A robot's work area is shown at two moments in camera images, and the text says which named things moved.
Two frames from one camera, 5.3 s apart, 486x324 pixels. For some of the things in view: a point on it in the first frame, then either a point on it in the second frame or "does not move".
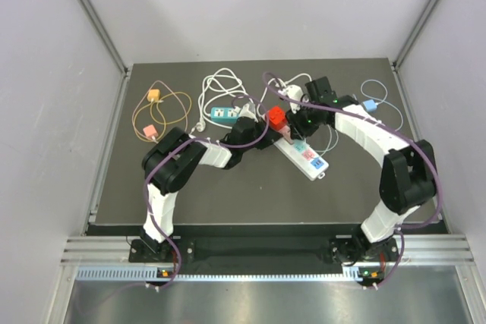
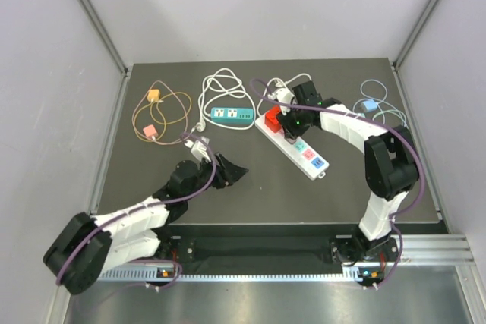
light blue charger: (370, 105) does not move
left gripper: (271, 136) → (227, 173)
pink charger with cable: (164, 121) does not move
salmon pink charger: (149, 130) does not move
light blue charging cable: (380, 101) → (382, 112)
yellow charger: (153, 93) does not move
